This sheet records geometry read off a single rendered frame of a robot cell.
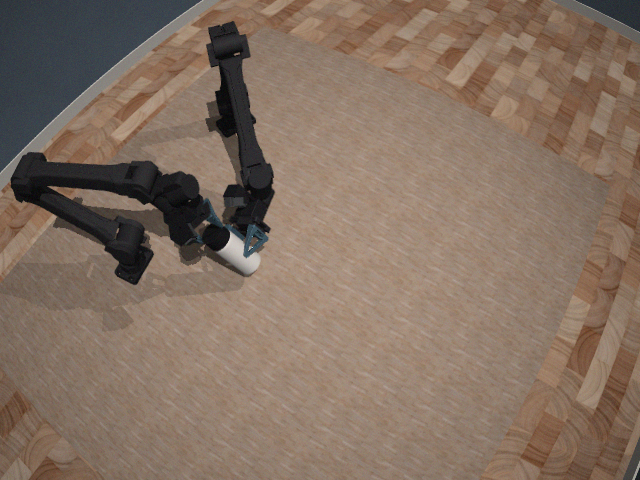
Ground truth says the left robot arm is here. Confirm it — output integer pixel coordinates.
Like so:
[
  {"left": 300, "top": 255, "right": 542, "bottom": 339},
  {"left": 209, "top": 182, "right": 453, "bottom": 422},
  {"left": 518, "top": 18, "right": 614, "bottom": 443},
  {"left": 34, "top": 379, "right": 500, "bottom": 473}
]
[{"left": 206, "top": 21, "right": 275, "bottom": 219}]

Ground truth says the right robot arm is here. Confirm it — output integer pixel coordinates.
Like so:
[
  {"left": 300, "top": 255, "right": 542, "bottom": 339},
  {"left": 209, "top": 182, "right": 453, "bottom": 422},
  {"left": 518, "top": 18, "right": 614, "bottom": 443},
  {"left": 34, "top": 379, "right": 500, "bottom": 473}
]
[{"left": 11, "top": 152, "right": 199, "bottom": 285}]

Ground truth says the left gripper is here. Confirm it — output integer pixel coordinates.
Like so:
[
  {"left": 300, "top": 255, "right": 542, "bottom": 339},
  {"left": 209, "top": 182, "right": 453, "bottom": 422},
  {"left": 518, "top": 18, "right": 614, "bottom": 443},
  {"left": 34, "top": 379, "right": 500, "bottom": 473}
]
[{"left": 224, "top": 205, "right": 271, "bottom": 258}]

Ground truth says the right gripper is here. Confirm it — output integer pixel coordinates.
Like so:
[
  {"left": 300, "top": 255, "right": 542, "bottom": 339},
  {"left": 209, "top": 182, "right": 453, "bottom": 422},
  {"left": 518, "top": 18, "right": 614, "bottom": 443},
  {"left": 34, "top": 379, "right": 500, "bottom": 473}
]
[{"left": 166, "top": 194, "right": 223, "bottom": 244}]

